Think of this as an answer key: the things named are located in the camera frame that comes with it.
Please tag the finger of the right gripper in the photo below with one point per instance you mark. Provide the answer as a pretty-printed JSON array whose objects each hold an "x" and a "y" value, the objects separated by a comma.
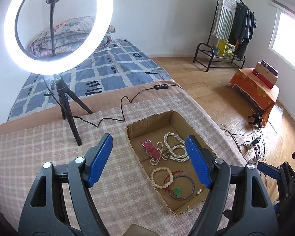
[{"x": 269, "y": 170}]

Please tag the cream bead bracelet green pendant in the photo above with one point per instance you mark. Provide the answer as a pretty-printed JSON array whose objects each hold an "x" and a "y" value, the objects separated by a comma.
[{"x": 176, "y": 191}]

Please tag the yellow box on rack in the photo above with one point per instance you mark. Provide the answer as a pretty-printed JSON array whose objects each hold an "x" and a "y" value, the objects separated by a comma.
[{"x": 226, "y": 49}]

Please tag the dark hanging clothes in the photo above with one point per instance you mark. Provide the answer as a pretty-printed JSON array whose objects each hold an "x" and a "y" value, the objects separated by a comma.
[{"x": 242, "y": 29}]

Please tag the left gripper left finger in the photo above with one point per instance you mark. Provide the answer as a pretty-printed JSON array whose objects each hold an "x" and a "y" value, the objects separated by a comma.
[{"x": 96, "y": 159}]

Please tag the red leather wrist watch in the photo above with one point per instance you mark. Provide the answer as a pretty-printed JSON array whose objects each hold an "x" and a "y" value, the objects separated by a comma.
[{"x": 150, "y": 148}]

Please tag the orange covered low table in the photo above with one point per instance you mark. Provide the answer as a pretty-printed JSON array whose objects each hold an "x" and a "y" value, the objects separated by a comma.
[{"x": 264, "y": 97}]

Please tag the striped hanging cloth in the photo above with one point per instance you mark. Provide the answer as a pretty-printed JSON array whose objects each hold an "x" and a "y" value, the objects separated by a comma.
[{"x": 224, "y": 19}]

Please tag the brown cardboard box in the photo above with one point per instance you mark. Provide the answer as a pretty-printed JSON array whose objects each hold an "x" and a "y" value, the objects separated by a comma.
[{"x": 168, "y": 132}]

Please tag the folded floral quilt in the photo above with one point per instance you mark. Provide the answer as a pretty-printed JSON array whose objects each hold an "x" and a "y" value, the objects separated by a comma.
[{"x": 68, "y": 36}]

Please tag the stacked boxes on table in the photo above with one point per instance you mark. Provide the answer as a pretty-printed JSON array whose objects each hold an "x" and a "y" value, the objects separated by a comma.
[{"x": 266, "y": 73}]

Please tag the white ring light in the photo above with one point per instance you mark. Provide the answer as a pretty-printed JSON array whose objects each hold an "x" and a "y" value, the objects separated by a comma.
[{"x": 26, "y": 19}]

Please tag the pink plaid blanket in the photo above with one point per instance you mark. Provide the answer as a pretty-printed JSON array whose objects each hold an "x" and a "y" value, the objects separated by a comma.
[{"x": 123, "y": 195}]

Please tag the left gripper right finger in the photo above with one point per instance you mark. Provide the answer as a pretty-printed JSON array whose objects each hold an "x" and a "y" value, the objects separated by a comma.
[{"x": 202, "y": 161}]

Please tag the window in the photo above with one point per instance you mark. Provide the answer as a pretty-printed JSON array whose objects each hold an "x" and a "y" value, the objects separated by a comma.
[{"x": 282, "y": 41}]

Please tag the black clothes rack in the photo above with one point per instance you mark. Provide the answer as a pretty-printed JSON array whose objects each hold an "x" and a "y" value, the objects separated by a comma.
[{"x": 206, "y": 53}]

